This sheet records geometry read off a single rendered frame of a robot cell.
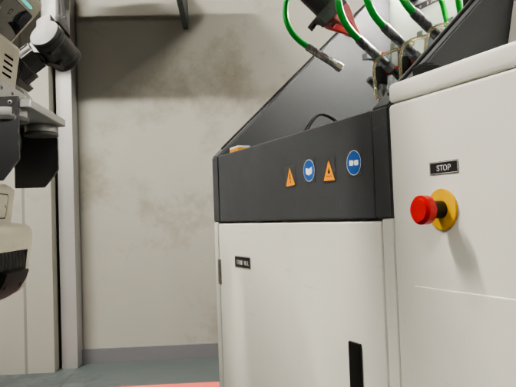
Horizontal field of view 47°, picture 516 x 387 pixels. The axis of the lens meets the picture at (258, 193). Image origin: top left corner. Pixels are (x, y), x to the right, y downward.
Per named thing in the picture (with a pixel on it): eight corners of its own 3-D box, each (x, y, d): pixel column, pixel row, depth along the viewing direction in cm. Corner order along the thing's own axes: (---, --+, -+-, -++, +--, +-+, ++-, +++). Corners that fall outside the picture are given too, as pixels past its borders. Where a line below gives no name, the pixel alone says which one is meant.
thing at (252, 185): (219, 222, 142) (217, 156, 142) (236, 221, 144) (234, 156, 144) (375, 218, 86) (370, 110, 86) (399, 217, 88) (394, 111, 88)
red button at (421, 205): (405, 231, 74) (402, 190, 74) (429, 229, 75) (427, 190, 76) (433, 231, 69) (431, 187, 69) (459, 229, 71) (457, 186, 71)
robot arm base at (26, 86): (8, 67, 152) (-11, 54, 140) (33, 47, 152) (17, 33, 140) (30, 93, 152) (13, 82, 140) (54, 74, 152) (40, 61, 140)
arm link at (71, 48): (36, 61, 150) (23, 47, 146) (68, 37, 151) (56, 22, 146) (49, 80, 145) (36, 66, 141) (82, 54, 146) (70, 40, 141)
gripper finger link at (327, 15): (373, 25, 121) (340, -6, 120) (351, 50, 120) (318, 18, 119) (361, 35, 128) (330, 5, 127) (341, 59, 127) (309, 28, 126)
